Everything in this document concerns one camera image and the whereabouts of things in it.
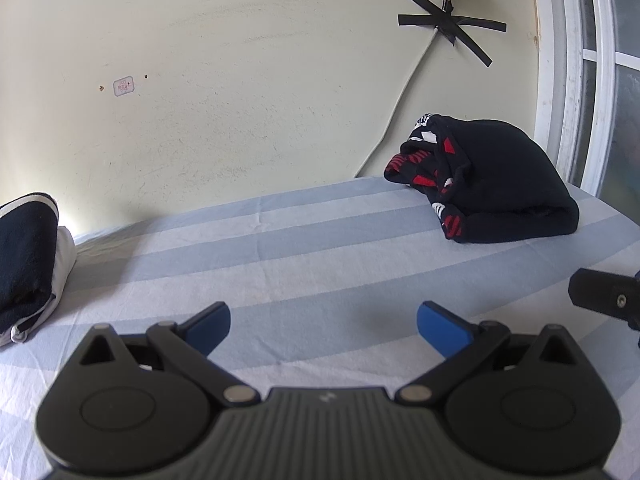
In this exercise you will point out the folded navy and white garment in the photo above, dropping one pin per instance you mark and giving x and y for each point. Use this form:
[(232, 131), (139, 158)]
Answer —
[(25, 255)]

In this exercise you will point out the small pink wall sticker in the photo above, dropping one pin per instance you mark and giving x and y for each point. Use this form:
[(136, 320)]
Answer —
[(124, 86)]

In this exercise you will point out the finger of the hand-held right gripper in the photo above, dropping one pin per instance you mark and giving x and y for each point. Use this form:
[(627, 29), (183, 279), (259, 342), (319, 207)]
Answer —
[(600, 292)]

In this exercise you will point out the black tape cross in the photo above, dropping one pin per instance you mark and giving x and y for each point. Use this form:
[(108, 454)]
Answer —
[(450, 22)]

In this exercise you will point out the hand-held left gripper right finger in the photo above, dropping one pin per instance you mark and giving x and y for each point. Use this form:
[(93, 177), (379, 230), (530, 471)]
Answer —
[(442, 329)]

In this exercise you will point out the navy reindeer knit sweater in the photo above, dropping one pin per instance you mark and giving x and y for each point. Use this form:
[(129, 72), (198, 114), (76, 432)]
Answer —
[(505, 185)]

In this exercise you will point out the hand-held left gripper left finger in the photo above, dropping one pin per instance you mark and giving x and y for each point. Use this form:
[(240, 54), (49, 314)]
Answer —
[(210, 329)]

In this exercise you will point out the white window frame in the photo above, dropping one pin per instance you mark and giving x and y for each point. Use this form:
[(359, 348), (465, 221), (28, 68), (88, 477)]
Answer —
[(575, 85)]

